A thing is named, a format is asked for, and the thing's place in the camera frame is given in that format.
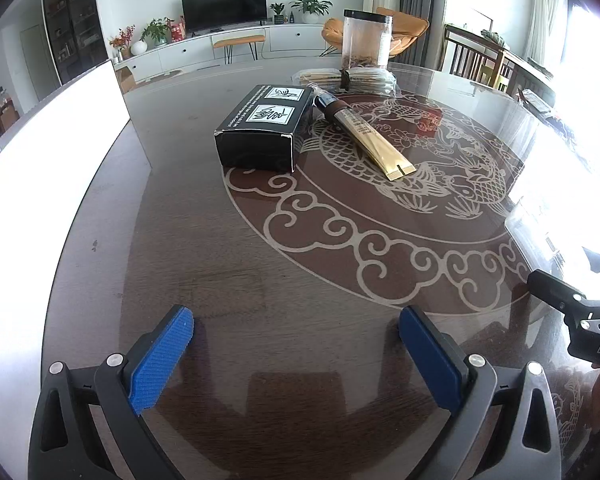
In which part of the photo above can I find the black cardboard box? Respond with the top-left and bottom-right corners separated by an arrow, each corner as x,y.
214,84 -> 315,174

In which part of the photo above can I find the dark bookshelf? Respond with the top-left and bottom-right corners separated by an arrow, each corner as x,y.
42,0 -> 109,87

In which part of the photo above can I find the orange lounge chair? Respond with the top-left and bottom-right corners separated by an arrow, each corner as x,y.
322,7 -> 430,57

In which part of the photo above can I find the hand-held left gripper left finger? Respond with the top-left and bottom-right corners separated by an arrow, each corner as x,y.
27,304 -> 196,480

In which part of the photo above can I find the gold cosmetic tube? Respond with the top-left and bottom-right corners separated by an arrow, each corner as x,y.
312,87 -> 416,181

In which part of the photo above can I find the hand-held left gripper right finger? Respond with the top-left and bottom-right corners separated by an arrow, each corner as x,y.
398,305 -> 563,480

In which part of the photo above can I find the grey curtain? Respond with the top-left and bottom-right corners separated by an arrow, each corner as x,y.
400,0 -> 449,69

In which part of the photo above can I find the white curtain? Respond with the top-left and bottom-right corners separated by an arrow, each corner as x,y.
527,0 -> 571,77

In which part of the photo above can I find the black television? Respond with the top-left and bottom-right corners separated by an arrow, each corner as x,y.
181,0 -> 269,34

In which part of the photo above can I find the green potted plant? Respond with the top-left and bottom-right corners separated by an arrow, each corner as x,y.
141,17 -> 173,47

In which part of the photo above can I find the clear jar with black lid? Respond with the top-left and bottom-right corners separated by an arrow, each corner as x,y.
342,9 -> 395,70

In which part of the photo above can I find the wooden chair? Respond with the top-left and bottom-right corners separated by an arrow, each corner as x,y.
442,24 -> 511,87

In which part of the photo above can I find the orange stool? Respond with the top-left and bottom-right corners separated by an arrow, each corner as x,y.
213,34 -> 266,64

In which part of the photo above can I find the red flower arrangement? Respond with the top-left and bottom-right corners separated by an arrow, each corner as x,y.
109,25 -> 137,61

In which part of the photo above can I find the white television cabinet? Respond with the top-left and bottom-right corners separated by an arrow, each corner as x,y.
114,22 -> 342,84

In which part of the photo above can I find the large leafy potted plant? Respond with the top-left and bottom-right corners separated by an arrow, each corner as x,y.
290,0 -> 334,25

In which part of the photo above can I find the cotton swab bundle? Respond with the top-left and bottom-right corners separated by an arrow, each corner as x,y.
292,65 -> 396,97

